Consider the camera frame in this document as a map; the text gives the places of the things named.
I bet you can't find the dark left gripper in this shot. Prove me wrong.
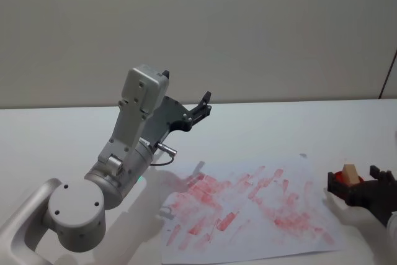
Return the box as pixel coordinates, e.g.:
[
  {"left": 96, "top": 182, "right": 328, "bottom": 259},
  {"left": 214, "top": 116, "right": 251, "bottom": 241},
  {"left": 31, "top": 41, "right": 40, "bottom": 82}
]
[{"left": 141, "top": 70, "right": 213, "bottom": 148}]

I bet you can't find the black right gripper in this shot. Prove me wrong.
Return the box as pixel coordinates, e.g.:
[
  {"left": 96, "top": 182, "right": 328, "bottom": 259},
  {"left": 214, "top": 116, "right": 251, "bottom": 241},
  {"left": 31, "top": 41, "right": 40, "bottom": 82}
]
[{"left": 328, "top": 164, "right": 397, "bottom": 229}]

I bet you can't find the wooden stamp block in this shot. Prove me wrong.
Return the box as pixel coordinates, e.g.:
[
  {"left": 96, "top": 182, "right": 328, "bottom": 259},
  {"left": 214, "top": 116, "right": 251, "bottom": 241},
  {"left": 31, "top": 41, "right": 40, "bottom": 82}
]
[{"left": 341, "top": 163, "right": 361, "bottom": 187}]

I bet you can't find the black case red ink pad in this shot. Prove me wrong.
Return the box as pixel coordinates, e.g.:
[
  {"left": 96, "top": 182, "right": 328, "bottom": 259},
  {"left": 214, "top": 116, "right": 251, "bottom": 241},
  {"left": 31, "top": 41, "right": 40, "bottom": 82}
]
[{"left": 328, "top": 169, "right": 366, "bottom": 192}]

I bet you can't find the white table cloth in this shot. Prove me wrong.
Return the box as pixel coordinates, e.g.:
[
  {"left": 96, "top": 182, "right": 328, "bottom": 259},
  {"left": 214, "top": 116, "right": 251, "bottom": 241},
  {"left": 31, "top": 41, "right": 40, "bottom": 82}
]
[{"left": 0, "top": 99, "right": 397, "bottom": 265}]

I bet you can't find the white paper with red stamps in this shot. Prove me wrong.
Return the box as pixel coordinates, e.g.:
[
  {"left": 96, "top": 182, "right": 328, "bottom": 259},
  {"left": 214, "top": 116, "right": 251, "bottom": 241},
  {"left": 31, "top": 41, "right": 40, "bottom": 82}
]
[{"left": 159, "top": 152, "right": 342, "bottom": 265}]

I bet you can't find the thin cable with silver plug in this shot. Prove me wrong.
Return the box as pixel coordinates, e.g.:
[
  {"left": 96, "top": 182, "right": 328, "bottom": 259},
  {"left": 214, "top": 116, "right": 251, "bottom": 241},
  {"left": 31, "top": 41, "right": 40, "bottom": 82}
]
[{"left": 148, "top": 141, "right": 178, "bottom": 167}]

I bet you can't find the dark post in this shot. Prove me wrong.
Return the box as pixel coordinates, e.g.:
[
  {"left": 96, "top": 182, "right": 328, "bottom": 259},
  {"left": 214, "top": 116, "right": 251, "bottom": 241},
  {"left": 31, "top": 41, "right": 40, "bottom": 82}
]
[{"left": 377, "top": 48, "right": 397, "bottom": 100}]

